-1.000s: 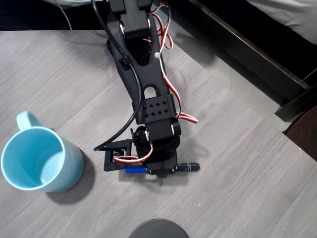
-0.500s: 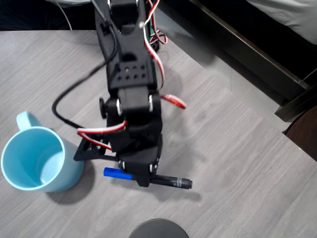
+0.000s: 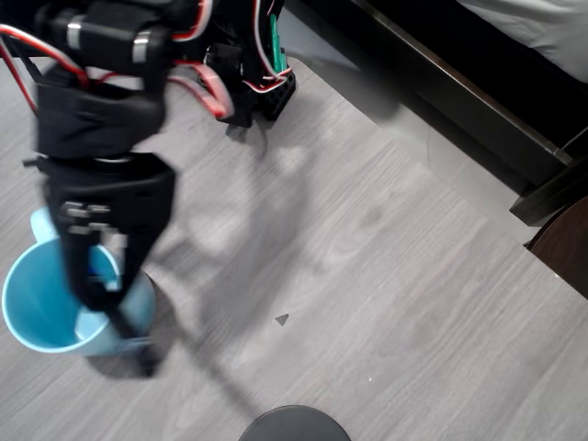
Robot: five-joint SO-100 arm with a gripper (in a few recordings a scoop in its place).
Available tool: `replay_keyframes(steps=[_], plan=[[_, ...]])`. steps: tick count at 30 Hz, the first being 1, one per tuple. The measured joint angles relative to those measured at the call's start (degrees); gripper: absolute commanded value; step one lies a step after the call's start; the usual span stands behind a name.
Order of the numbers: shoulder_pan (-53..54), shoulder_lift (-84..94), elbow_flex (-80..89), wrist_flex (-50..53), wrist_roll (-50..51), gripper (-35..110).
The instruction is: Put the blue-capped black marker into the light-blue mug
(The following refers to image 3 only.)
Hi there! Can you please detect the light blue ceramic mug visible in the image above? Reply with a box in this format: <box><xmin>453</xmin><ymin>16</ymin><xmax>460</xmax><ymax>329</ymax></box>
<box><xmin>1</xmin><ymin>206</ymin><xmax>157</xmax><ymax>357</ymax></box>

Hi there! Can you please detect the brown wooden furniture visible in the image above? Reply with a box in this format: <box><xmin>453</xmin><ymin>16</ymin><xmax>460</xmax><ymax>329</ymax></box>
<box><xmin>526</xmin><ymin>196</ymin><xmax>588</xmax><ymax>304</ymax></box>

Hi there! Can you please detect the white mattress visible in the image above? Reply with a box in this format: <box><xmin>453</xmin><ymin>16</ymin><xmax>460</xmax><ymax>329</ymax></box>
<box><xmin>458</xmin><ymin>0</ymin><xmax>588</xmax><ymax>85</ymax></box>

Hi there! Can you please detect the dark wooden bed frame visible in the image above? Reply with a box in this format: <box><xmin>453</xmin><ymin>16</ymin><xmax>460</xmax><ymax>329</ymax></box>
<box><xmin>293</xmin><ymin>0</ymin><xmax>588</xmax><ymax>227</ymax></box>

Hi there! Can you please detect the round black object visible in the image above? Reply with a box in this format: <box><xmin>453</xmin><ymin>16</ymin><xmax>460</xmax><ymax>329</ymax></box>
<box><xmin>237</xmin><ymin>404</ymin><xmax>353</xmax><ymax>441</ymax></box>

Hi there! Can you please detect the green circuit board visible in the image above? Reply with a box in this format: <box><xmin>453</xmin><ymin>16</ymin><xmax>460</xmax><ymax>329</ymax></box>
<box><xmin>267</xmin><ymin>13</ymin><xmax>288</xmax><ymax>74</ymax></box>

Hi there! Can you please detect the red white servo cable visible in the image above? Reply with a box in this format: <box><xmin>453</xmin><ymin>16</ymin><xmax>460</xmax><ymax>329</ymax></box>
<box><xmin>0</xmin><ymin>25</ymin><xmax>91</xmax><ymax>88</ymax></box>
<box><xmin>167</xmin><ymin>62</ymin><xmax>235</xmax><ymax>119</ymax></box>
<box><xmin>243</xmin><ymin>0</ymin><xmax>295</xmax><ymax>93</ymax></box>

